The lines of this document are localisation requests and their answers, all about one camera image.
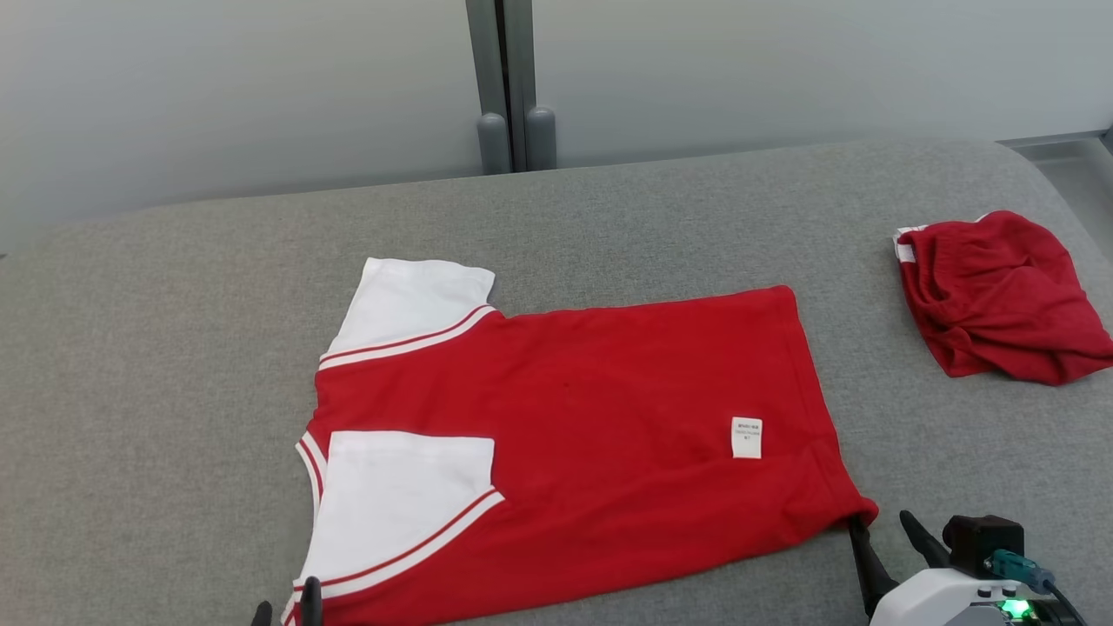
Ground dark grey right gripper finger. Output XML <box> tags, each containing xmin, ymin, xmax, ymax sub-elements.
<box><xmin>898</xmin><ymin>509</ymin><xmax>954</xmax><ymax>571</ymax></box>
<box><xmin>847</xmin><ymin>514</ymin><xmax>900</xmax><ymax>621</ymax></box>

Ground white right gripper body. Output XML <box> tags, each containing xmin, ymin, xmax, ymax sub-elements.
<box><xmin>869</xmin><ymin>567</ymin><xmax>1037</xmax><ymax>626</ymax></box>

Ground red shorts with white print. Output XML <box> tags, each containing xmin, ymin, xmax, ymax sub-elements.
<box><xmin>892</xmin><ymin>210</ymin><xmax>1113</xmax><ymax>387</ymax></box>

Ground red and white t-shirt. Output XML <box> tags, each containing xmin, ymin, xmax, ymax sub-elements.
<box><xmin>279</xmin><ymin>256</ymin><xmax>880</xmax><ymax>626</ymax></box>

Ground black right arm cable teal plug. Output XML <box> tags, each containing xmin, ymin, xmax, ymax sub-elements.
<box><xmin>986</xmin><ymin>549</ymin><xmax>1089</xmax><ymax>626</ymax></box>

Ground grey metal door frame post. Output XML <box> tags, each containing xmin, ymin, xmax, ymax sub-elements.
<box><xmin>504</xmin><ymin>0</ymin><xmax>558</xmax><ymax>172</ymax></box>
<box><xmin>464</xmin><ymin>0</ymin><xmax>512</xmax><ymax>176</ymax></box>

